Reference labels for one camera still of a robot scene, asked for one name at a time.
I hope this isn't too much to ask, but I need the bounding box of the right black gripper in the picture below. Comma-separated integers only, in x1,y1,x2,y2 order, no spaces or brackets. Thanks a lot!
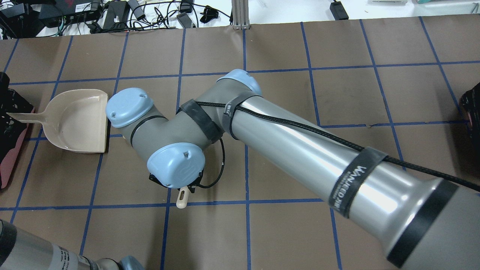
149,170,204,194

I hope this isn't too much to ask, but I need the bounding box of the white hand brush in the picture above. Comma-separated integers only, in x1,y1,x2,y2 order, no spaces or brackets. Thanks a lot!
175,186,191,209

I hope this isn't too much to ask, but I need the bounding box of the white dustpan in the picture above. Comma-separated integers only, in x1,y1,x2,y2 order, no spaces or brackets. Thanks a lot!
7,89,108,153

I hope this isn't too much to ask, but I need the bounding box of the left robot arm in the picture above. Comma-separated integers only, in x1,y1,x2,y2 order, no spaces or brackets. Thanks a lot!
0,219,144,270

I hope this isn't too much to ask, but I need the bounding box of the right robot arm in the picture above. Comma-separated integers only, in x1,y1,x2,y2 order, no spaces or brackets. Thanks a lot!
106,69,479,270

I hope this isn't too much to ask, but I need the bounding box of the black lined pink bin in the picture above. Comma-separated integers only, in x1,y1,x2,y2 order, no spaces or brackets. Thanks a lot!
0,72,35,189

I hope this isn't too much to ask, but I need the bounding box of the black bin far side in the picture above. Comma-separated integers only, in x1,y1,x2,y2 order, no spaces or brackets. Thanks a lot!
460,83,480,154

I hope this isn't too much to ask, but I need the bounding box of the black power adapter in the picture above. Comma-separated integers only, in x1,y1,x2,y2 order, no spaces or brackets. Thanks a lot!
102,0,130,30

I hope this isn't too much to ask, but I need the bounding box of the aluminium frame post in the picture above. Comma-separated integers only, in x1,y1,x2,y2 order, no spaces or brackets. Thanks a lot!
231,0,251,30

